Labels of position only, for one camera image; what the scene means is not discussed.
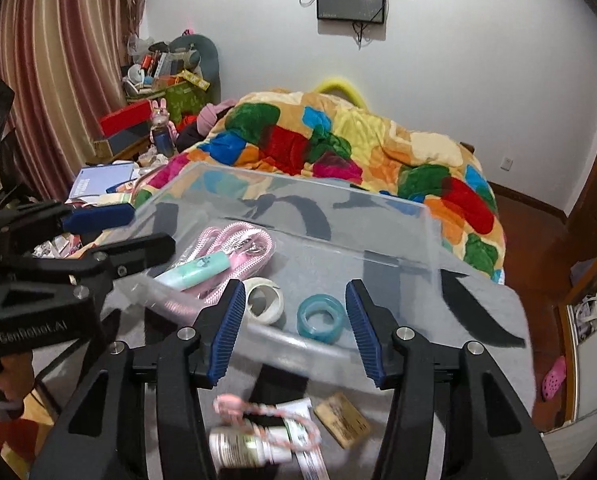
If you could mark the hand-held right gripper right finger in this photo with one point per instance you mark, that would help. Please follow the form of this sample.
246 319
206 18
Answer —
363 335

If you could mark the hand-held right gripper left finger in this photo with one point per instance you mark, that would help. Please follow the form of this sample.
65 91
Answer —
226 332

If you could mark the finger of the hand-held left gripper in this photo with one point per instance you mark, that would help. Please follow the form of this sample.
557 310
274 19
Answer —
101 217
138 255

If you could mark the clear plastic storage box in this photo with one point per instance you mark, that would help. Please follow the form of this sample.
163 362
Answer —
328 220

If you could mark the person's left hand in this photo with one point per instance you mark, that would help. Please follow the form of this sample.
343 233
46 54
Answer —
16 375

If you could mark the blue notebook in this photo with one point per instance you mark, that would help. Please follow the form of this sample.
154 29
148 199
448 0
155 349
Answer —
103 180

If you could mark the white tape roll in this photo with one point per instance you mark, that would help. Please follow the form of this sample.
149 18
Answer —
272 306

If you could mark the clear plastic packet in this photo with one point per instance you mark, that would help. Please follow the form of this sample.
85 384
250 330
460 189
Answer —
168 301

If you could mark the teal tape roll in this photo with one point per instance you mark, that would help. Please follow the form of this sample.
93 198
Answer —
308 329

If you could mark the mint green tube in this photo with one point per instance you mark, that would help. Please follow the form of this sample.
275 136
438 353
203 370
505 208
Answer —
193 269

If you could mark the tan rectangular card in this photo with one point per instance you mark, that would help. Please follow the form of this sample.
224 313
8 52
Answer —
343 420

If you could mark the bunny topped water bottle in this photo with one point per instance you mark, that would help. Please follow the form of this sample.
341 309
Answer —
162 135

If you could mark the red flat box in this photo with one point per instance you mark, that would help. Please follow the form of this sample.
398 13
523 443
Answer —
126 117

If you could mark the white plastic bottle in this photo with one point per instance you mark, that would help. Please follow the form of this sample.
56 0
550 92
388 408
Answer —
243 447

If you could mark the grey mat with black shapes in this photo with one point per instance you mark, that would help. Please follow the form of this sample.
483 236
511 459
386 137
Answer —
478 385

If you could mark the white paper packet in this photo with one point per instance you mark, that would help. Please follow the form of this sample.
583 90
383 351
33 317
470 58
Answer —
312 460

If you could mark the green gift bag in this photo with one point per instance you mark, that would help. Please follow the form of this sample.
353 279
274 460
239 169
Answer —
181 102

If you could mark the pink knitted hat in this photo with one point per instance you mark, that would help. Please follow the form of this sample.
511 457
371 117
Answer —
213 117

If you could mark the pile of assorted boxes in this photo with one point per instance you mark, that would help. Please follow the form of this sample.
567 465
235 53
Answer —
153 67

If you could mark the striped brown curtain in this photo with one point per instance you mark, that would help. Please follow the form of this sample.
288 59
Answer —
53 60

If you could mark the colourful patchwork blanket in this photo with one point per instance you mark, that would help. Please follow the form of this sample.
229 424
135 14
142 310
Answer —
378 145

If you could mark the pink clog shoe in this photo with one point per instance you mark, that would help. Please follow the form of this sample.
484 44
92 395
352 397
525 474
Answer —
554 379

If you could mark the white wall outlet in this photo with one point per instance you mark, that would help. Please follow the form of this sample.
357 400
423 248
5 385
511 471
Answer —
506 162

